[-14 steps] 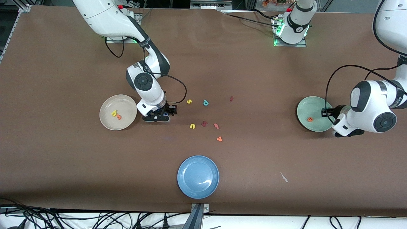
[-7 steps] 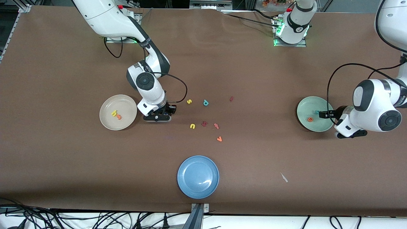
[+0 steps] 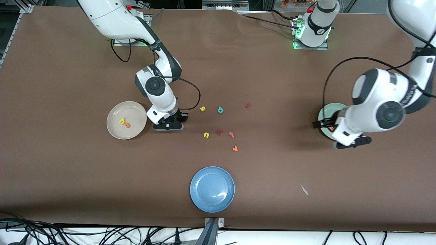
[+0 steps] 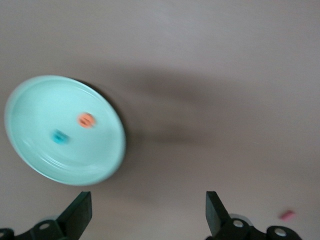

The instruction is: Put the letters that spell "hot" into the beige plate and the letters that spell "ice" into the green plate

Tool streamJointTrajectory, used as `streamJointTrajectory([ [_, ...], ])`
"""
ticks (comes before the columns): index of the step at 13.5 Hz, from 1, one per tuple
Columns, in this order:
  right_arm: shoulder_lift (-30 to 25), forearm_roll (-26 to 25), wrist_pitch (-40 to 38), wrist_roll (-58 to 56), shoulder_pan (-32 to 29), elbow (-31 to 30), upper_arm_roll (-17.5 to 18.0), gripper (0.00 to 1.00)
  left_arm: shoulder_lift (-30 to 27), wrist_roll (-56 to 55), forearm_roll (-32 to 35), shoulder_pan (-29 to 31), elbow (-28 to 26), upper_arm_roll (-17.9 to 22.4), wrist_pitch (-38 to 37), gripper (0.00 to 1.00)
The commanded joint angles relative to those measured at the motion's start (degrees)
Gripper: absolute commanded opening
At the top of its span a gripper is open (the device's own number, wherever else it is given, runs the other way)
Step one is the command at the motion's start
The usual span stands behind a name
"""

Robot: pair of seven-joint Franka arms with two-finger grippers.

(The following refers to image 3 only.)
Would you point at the green plate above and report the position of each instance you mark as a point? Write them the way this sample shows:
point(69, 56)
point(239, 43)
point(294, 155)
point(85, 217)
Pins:
point(332, 110)

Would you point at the dark red foam letter k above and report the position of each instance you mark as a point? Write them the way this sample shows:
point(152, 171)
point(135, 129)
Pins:
point(218, 132)

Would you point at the brown paper table cover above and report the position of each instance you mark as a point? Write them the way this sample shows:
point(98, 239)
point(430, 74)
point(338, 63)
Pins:
point(272, 85)

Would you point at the white paper scrap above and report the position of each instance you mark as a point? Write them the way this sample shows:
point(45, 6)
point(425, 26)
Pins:
point(304, 190)

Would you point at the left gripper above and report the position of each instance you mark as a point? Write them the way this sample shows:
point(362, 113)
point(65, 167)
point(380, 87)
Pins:
point(327, 123)

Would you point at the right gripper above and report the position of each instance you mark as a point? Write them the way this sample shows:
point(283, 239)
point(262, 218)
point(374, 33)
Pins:
point(177, 118)

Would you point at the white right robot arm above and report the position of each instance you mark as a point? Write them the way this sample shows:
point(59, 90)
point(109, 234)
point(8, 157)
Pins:
point(112, 20)

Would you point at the grey power strip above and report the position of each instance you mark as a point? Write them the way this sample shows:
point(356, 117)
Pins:
point(223, 5)

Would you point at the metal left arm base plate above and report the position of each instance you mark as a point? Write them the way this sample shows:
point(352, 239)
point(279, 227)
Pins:
point(322, 48)

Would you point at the black power plug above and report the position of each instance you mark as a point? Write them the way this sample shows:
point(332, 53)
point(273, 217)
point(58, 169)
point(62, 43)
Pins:
point(176, 237)
point(149, 240)

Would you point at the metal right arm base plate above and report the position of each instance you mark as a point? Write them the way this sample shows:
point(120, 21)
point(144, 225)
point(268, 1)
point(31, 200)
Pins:
point(119, 43)

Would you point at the orange decorative objects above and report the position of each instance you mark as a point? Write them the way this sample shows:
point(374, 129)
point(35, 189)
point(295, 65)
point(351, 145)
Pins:
point(293, 2)

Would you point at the aluminium frame profile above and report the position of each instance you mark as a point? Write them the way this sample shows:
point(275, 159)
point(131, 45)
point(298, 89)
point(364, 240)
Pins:
point(25, 8)

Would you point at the beige brown plate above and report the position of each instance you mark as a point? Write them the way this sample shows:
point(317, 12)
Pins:
point(134, 115)

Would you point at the blue plate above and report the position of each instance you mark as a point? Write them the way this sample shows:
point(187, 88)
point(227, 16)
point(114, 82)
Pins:
point(212, 189)

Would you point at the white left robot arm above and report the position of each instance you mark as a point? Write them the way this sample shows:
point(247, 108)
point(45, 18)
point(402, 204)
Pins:
point(378, 98)

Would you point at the grey metal camera mast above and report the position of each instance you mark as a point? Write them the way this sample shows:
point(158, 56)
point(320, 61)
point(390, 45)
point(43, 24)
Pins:
point(212, 234)

